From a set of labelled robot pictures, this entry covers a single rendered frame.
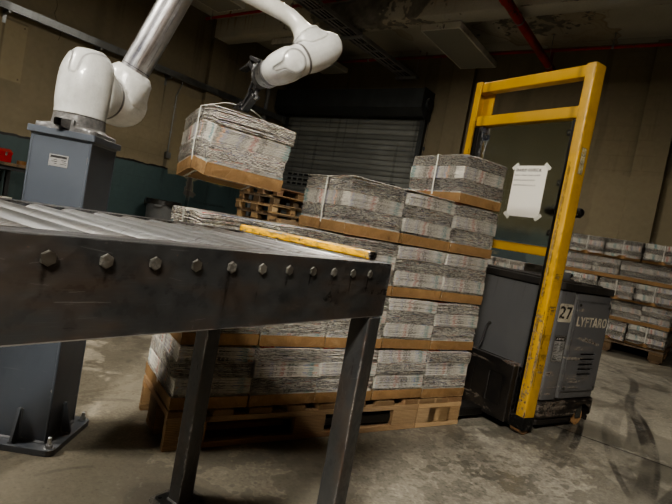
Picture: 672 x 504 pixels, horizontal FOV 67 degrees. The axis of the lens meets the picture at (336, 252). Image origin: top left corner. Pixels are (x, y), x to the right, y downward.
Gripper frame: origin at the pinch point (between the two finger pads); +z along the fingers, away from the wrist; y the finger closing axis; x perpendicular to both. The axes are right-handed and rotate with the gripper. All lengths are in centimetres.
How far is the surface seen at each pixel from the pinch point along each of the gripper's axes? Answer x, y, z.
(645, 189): 662, -110, 162
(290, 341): 31, 91, -12
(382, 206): 62, 33, -16
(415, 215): 80, 33, -17
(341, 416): 1, 93, -88
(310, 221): 45, 42, 11
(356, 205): 49, 35, -16
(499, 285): 173, 57, 6
